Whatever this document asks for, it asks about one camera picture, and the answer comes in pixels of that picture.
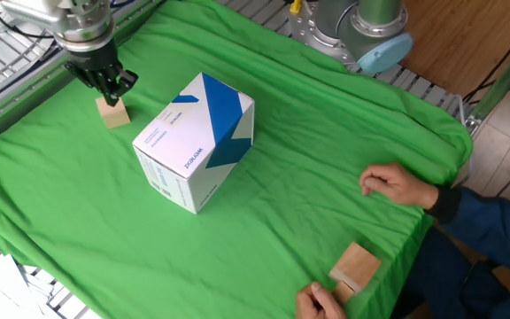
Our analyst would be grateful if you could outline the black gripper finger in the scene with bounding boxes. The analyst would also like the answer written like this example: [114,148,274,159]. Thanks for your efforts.
[64,61,105,97]
[102,68,140,108]

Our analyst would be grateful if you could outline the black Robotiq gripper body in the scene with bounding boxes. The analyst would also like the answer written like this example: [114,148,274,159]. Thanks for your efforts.
[66,40,120,74]

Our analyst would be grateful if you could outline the small wooden cube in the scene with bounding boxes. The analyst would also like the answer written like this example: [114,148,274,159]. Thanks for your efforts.
[95,97,132,130]

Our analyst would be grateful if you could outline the notched wooden block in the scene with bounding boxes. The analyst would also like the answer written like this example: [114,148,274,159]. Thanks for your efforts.
[328,241,383,306]

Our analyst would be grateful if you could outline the right forearm blue sleeve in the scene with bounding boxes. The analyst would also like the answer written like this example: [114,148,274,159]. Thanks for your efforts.
[423,184,510,284]

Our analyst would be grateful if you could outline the person's right hand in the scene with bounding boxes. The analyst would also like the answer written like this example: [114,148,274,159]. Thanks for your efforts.
[359,162,440,211]

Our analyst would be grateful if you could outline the person's left hand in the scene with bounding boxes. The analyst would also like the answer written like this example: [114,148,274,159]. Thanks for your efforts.
[295,281,348,319]

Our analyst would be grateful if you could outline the white blue cardboard box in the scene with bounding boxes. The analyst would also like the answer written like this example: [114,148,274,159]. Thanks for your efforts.
[132,72,256,215]

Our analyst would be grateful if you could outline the silver robot mounting plate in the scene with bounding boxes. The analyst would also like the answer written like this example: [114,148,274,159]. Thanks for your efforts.
[288,0,359,64]

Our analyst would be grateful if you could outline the green cloth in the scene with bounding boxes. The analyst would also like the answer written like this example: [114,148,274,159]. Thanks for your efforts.
[0,0,474,319]

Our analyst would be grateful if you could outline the person's dark blue trousers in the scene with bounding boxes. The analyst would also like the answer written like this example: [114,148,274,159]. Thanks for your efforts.
[390,228,510,319]

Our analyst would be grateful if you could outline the aluminium table edge rail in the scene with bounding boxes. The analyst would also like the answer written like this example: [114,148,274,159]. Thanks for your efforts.
[0,0,163,154]

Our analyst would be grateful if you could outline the aluminium frame post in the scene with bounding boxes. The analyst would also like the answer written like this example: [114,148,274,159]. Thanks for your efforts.
[469,39,510,123]

